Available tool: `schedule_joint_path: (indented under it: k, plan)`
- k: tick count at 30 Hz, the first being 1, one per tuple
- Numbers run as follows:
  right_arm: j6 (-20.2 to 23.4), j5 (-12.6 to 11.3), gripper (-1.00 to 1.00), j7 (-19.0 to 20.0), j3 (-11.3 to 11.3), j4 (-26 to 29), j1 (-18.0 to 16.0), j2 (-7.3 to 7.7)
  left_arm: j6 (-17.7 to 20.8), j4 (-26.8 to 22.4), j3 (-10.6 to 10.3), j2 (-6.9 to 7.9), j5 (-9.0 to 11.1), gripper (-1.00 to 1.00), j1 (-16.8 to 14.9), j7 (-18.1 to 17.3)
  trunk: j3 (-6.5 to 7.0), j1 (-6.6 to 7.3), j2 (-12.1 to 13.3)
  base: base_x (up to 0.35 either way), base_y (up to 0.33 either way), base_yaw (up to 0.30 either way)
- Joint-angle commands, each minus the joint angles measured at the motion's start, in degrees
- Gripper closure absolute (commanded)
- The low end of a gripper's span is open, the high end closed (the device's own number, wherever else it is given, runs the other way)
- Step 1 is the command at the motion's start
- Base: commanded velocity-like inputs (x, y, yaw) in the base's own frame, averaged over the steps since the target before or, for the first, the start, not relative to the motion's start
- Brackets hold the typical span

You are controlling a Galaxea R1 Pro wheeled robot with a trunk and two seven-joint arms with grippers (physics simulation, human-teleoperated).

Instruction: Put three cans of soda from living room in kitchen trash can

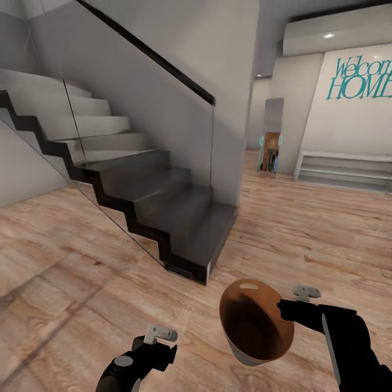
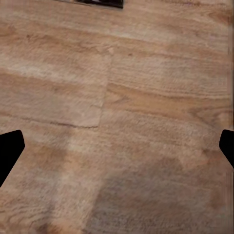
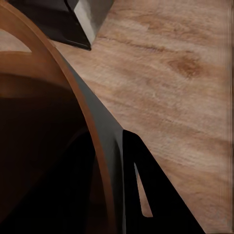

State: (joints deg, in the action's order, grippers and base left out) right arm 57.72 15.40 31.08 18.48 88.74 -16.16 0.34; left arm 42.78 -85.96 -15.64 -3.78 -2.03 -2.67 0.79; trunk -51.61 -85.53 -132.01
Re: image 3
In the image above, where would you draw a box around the trash can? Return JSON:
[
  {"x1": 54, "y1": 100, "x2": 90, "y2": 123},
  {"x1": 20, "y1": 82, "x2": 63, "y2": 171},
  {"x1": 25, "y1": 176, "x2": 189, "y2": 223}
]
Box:
[{"x1": 0, "y1": 0, "x2": 139, "y2": 234}]

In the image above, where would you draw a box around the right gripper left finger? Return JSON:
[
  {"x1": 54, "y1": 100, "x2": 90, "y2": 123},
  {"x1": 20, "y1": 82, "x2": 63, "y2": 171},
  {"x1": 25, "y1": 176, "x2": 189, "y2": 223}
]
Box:
[{"x1": 0, "y1": 131, "x2": 96, "y2": 234}]

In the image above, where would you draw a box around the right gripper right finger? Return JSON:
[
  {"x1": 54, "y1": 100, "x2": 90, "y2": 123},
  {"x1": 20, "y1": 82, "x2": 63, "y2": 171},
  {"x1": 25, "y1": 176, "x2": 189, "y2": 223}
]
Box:
[{"x1": 122, "y1": 130, "x2": 205, "y2": 234}]

